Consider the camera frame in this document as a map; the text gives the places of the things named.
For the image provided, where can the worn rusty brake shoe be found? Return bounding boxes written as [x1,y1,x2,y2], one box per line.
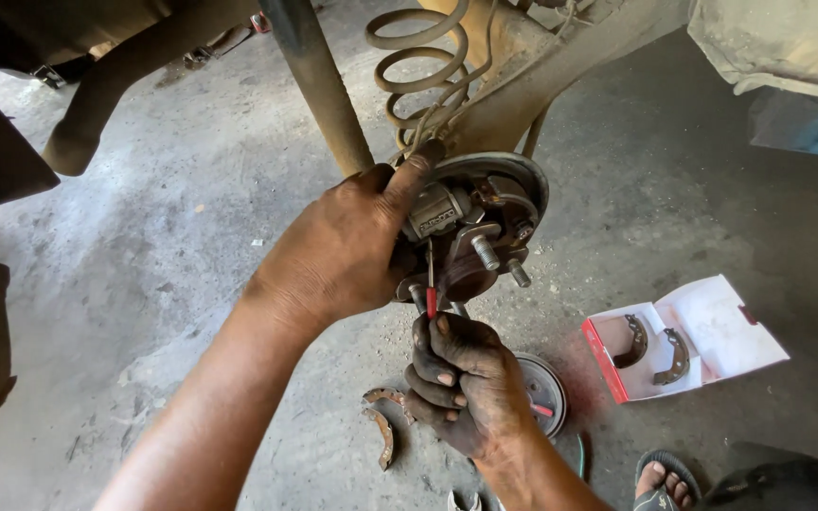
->
[363,406,396,473]
[363,386,417,427]

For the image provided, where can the grey brake drum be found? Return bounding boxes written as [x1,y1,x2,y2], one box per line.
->
[514,352,568,442]

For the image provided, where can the round brake backing plate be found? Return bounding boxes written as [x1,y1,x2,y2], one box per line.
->
[389,151,551,308]

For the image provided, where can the grey brake wheel cylinder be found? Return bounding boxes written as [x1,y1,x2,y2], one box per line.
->
[402,182,485,242]

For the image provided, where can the dusty rear axle beam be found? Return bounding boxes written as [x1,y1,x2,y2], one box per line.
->
[418,0,695,159]

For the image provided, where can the dusty brake hose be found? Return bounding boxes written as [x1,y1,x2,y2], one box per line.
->
[406,0,582,159]

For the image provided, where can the dusty coil spring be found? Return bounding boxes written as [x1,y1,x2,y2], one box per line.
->
[364,0,504,151]

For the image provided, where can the dusty shock absorber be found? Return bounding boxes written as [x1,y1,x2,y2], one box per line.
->
[258,0,376,178]

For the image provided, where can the red handled screwdriver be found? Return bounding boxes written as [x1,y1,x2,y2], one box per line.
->
[426,238,440,322]

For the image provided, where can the person's left hand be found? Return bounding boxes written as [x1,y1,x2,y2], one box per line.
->
[242,138,447,336]

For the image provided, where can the white and red cardboard box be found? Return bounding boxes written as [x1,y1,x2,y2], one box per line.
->
[581,274,792,405]

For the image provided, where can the person's right hand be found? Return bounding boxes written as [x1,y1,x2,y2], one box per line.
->
[403,312,541,464]

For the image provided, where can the dusty car underbody panel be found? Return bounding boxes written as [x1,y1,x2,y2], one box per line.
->
[686,0,818,102]

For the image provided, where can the rusty wheel hub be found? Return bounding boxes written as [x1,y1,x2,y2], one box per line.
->
[436,223,531,306]

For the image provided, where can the new dark brake shoe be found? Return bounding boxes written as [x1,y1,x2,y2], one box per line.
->
[652,327,692,387]
[613,314,649,370]

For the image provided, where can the dark sandal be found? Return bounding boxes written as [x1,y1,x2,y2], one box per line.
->
[632,449,703,511]

